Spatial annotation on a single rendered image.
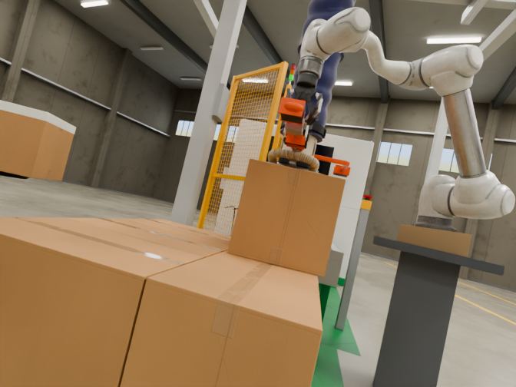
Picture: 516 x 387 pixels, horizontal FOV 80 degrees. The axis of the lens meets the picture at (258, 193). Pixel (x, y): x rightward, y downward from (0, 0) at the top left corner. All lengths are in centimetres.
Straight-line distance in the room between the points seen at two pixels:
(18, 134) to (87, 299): 160
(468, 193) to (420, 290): 50
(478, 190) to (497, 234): 1157
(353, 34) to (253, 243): 82
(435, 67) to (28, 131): 215
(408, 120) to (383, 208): 359
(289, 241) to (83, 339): 76
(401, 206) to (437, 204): 1117
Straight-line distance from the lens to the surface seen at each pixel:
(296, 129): 110
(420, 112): 1377
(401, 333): 174
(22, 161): 227
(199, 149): 284
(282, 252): 126
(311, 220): 125
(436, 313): 172
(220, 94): 291
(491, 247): 1313
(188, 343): 75
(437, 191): 173
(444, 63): 151
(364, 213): 249
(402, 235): 167
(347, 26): 112
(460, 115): 156
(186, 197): 282
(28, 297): 95
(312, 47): 124
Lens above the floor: 75
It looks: 3 degrees up
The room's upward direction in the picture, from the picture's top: 13 degrees clockwise
